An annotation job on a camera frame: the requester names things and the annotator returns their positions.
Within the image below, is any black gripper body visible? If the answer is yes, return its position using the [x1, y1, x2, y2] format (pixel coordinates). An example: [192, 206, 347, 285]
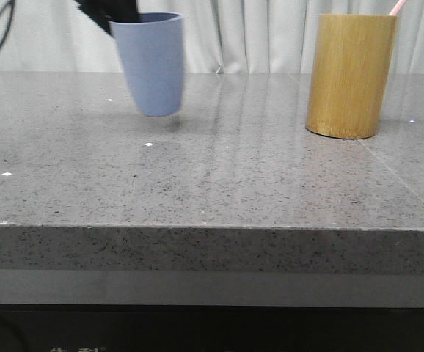
[76, 0, 140, 37]

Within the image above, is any blue plastic cup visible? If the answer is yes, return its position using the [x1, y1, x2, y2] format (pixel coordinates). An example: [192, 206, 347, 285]
[110, 12, 184, 117]

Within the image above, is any pink chopstick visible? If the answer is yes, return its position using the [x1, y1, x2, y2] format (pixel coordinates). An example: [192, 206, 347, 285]
[388, 0, 406, 16]

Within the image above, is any white pleated curtain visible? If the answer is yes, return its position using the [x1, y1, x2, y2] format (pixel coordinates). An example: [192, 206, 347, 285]
[0, 1, 424, 74]

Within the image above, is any bamboo cylinder holder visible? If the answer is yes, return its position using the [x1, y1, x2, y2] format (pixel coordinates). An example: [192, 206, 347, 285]
[306, 14, 397, 139]

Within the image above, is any dark cabinet under counter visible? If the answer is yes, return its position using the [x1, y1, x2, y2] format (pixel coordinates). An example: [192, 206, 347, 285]
[0, 269, 424, 352]

